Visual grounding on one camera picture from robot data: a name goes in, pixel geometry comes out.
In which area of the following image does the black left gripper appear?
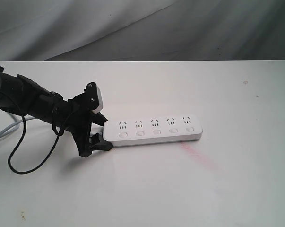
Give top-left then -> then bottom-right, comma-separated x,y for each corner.
52,93 -> 113,157

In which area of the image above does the white five-outlet power strip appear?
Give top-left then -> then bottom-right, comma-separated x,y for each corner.
91,114 -> 203,147

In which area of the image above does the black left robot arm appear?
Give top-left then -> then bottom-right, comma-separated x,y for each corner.
0,66 -> 113,157

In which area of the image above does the grey backdrop cloth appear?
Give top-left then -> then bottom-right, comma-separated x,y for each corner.
0,0 -> 285,61

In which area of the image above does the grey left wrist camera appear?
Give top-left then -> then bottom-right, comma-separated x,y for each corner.
85,82 -> 103,114

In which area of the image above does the black left camera cable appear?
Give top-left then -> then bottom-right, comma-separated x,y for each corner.
0,87 -> 86,175

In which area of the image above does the grey power cable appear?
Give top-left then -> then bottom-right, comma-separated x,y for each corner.
0,113 -> 27,145

